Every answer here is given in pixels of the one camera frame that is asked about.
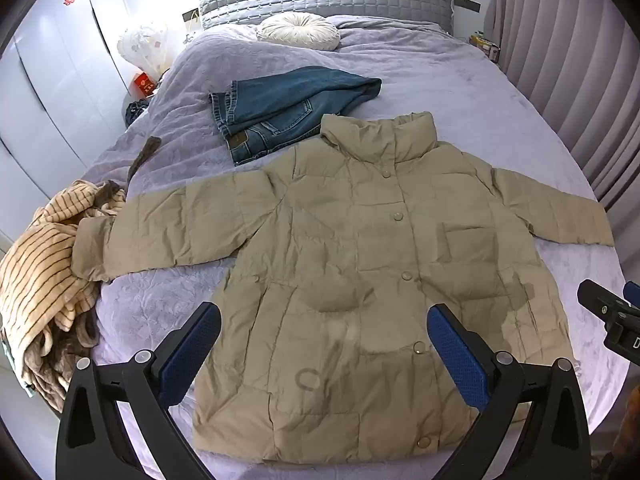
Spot beige striped fleece garment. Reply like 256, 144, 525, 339
0, 180, 128, 401

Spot round cream cushion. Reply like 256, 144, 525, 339
256, 12, 342, 52

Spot brown cloth strip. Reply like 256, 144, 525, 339
95, 136, 162, 211

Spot beige puffer jacket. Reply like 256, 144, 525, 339
70, 111, 616, 466

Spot red box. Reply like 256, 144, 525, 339
131, 72, 157, 97

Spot white wardrobe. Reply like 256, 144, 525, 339
0, 0, 201, 241

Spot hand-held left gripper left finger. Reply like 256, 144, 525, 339
55, 301, 222, 480

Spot blue denim jeans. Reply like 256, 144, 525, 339
208, 66, 383, 166

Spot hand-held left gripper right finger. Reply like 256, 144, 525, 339
426, 302, 593, 480

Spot white plastic bag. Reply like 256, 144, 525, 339
117, 20, 173, 78

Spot dark blue cloth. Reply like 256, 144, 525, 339
124, 99, 151, 126

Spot mauve curtain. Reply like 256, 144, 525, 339
492, 0, 640, 241

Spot bed with lavender cover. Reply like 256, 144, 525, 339
50, 15, 631, 480

